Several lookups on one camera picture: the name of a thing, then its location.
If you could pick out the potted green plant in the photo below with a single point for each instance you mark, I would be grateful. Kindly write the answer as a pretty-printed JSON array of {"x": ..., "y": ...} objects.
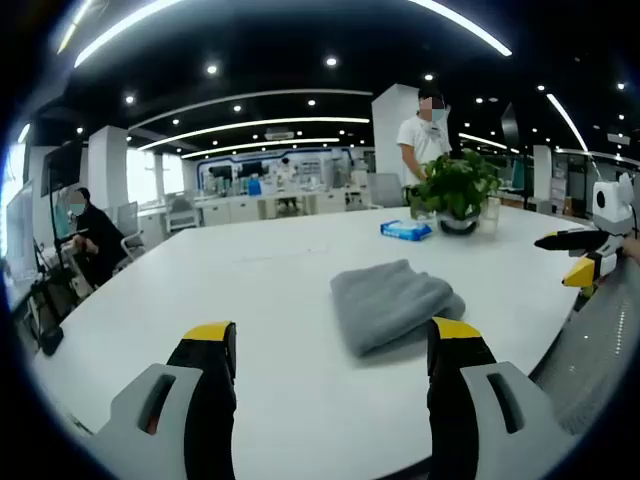
[{"x": 457, "y": 187}]

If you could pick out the small black device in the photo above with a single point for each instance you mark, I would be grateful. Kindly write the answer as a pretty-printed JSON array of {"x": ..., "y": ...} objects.
[{"x": 51, "y": 341}]

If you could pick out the clear glass jar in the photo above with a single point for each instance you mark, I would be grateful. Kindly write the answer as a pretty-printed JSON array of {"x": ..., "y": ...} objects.
[{"x": 491, "y": 216}]

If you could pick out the grey towel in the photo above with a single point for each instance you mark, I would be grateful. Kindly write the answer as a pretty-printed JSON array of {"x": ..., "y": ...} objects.
[{"x": 385, "y": 300}]

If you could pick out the black monitor screen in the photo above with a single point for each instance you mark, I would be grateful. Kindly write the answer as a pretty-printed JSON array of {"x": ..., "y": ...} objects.
[{"x": 62, "y": 167}]

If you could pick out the grey office chair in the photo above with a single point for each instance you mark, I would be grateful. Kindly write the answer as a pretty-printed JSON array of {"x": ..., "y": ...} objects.
[
  {"x": 131, "y": 225},
  {"x": 385, "y": 190},
  {"x": 181, "y": 216}
]

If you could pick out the blue wet wipes packet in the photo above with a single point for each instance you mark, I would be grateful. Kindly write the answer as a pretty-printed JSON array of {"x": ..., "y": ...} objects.
[{"x": 406, "y": 230}]

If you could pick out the person's right hand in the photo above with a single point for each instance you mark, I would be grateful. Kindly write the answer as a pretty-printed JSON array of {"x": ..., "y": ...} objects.
[{"x": 632, "y": 249}]

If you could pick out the long ceiling light strip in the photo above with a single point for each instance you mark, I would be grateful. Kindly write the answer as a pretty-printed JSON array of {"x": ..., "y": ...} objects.
[
  {"x": 465, "y": 25},
  {"x": 120, "y": 31}
]

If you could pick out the blue water jug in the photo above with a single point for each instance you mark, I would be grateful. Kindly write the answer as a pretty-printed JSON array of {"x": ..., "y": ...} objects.
[{"x": 254, "y": 187}]

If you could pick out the grey mesh chair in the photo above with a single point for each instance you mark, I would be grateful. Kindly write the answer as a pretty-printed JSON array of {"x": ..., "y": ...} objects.
[{"x": 600, "y": 350}]

